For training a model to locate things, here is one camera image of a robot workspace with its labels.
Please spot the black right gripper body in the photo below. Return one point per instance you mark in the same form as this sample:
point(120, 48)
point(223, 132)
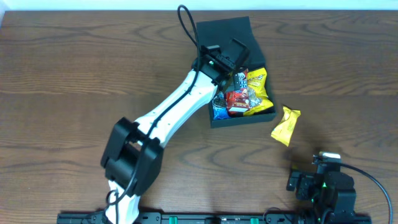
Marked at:
point(294, 181)

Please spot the red Hello Panda snack pack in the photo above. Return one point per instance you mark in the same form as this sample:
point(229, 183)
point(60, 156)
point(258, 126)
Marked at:
point(237, 101)

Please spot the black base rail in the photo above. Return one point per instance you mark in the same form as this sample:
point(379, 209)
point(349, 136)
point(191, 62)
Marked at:
point(158, 218)

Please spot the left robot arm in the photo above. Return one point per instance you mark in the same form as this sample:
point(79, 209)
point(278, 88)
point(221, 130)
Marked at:
point(132, 158)

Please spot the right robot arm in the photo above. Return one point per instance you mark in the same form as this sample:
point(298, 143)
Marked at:
point(330, 191)

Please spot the small yellow snack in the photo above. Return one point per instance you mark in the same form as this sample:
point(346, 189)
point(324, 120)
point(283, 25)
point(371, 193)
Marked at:
point(284, 130)

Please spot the blue Oreo cookie pack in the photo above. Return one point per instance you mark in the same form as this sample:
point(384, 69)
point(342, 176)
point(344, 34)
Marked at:
point(219, 107)

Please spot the yellow nut snack bag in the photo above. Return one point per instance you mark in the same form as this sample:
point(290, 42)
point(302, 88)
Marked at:
point(258, 98)

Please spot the dark green box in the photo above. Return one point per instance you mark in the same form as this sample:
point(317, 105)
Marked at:
point(220, 32)

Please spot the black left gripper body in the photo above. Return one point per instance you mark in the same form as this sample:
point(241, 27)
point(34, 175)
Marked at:
point(232, 79)

